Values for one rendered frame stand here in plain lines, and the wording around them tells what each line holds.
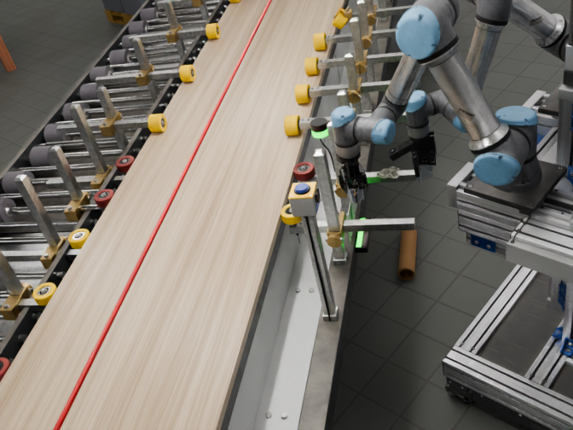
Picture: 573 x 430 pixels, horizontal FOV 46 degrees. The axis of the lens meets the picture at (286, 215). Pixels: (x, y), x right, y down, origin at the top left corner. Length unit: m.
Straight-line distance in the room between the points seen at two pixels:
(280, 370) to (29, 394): 0.76
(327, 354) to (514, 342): 0.90
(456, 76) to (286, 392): 1.07
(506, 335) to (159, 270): 1.36
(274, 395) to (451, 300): 1.27
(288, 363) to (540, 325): 1.07
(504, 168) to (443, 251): 1.60
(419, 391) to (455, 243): 0.90
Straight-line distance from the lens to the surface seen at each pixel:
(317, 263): 2.04
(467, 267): 3.34
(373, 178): 2.51
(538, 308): 2.89
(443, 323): 3.10
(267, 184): 2.51
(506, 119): 1.98
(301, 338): 2.30
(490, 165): 1.88
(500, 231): 2.22
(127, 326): 2.15
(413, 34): 1.76
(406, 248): 3.35
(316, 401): 2.03
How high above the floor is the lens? 2.33
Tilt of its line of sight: 38 degrees down
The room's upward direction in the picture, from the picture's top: 14 degrees counter-clockwise
